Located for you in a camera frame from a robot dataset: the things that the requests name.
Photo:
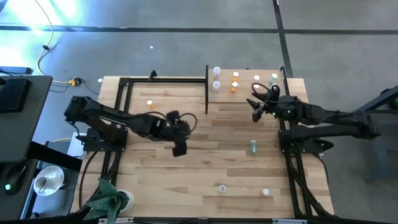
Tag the green plant white pot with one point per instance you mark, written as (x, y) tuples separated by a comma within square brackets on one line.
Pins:
[(107, 200)]

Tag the green ball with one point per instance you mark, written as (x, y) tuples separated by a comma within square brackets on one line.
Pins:
[(395, 103)]

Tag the wide clear pill jar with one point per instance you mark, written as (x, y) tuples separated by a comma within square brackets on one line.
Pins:
[(222, 188)]

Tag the black rectangular device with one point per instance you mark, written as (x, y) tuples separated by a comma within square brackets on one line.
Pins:
[(14, 95)]

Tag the black side desk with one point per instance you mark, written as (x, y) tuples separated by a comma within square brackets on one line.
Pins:
[(12, 208)]

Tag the black computer mouse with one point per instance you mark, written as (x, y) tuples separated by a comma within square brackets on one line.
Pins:
[(14, 179)]

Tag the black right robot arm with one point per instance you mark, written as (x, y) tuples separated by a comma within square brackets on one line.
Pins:
[(335, 113)]

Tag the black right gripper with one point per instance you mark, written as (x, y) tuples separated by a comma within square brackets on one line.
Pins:
[(286, 109)]

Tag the wooden shelf black frame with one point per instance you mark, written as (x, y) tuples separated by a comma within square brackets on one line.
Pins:
[(225, 98)]

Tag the black aluminium table frame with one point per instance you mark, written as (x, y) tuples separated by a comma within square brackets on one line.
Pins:
[(168, 80)]

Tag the white coffee cup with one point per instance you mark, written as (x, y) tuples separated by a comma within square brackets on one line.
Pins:
[(42, 183)]

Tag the dark grey desk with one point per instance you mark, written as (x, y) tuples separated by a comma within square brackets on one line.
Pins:
[(28, 133)]

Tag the clear medicine bottle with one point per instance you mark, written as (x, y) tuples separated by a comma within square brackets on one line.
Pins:
[(216, 70), (216, 84)]

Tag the silver metal bracket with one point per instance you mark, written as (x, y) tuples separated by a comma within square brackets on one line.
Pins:
[(289, 221), (116, 220)]

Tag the green medicine bottle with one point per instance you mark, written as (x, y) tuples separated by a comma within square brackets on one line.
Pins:
[(254, 147), (274, 75)]

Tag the white paper sheet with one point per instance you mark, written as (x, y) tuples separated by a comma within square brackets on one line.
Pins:
[(72, 149)]

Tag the grey metal cart frame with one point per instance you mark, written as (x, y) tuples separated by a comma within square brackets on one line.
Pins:
[(385, 161)]

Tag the orange medicine bottle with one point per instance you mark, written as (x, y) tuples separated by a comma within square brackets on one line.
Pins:
[(149, 102), (234, 84), (235, 74)]

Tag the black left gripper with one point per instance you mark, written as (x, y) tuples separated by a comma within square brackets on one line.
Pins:
[(178, 130)]

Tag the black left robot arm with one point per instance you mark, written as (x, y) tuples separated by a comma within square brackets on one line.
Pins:
[(124, 119)]

